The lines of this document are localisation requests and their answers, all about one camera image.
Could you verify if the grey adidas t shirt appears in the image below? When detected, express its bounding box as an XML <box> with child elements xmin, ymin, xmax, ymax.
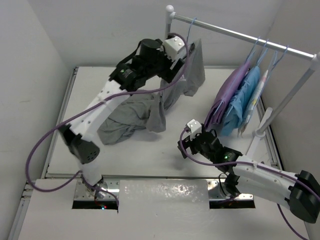
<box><xmin>97</xmin><ymin>38</ymin><xmax>206</xmax><ymax>146</ymax></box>

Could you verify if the blue wire hanger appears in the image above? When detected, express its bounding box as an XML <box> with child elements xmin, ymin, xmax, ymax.
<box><xmin>186</xmin><ymin>17</ymin><xmax>197</xmax><ymax>43</ymax></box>

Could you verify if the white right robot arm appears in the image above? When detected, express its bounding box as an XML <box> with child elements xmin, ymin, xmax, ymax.
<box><xmin>177</xmin><ymin>130</ymin><xmax>320</xmax><ymax>224</ymax></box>

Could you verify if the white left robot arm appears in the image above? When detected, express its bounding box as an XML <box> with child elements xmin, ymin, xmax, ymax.
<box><xmin>58</xmin><ymin>33</ymin><xmax>189</xmax><ymax>189</ymax></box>

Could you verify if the blue hanger on rack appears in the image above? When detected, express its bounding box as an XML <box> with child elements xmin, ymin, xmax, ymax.
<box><xmin>256</xmin><ymin>39</ymin><xmax>269</xmax><ymax>66</ymax></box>
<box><xmin>267</xmin><ymin>45</ymin><xmax>289</xmax><ymax>77</ymax></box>
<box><xmin>245</xmin><ymin>36</ymin><xmax>261</xmax><ymax>63</ymax></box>

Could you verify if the light blue hanging garment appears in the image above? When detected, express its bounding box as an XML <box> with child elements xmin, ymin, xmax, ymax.
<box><xmin>220</xmin><ymin>65</ymin><xmax>261</xmax><ymax>136</ymax></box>

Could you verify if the purple hanging garment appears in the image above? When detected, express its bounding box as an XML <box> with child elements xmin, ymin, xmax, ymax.
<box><xmin>204</xmin><ymin>61</ymin><xmax>251</xmax><ymax>128</ymax></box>

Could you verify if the white clothes rack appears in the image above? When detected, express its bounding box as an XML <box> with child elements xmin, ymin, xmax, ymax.
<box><xmin>165</xmin><ymin>5</ymin><xmax>320</xmax><ymax>157</ymax></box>

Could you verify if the white patterned hanging garment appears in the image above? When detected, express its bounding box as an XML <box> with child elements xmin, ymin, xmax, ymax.
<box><xmin>238</xmin><ymin>70</ymin><xmax>269</xmax><ymax>135</ymax></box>

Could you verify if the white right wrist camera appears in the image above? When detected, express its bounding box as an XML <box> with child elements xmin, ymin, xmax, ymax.
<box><xmin>185</xmin><ymin>119</ymin><xmax>202</xmax><ymax>140</ymax></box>

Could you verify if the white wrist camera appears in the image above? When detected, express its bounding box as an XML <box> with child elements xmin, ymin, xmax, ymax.
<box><xmin>162</xmin><ymin>36</ymin><xmax>185</xmax><ymax>59</ymax></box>
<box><xmin>185</xmin><ymin>119</ymin><xmax>202</xmax><ymax>140</ymax></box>

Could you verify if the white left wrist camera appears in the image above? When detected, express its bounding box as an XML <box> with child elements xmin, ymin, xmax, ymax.
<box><xmin>162</xmin><ymin>36</ymin><xmax>185</xmax><ymax>59</ymax></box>

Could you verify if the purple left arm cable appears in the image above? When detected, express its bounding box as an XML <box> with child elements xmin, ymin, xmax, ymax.
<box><xmin>26</xmin><ymin>32</ymin><xmax>190</xmax><ymax>206</ymax></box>

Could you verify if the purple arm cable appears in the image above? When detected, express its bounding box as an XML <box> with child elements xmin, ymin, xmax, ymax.
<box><xmin>26</xmin><ymin>32</ymin><xmax>190</xmax><ymax>206</ymax></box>
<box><xmin>179</xmin><ymin>126</ymin><xmax>316</xmax><ymax>240</ymax></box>

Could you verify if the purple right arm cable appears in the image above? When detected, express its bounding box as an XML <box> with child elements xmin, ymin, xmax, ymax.
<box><xmin>179</xmin><ymin>126</ymin><xmax>316</xmax><ymax>240</ymax></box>

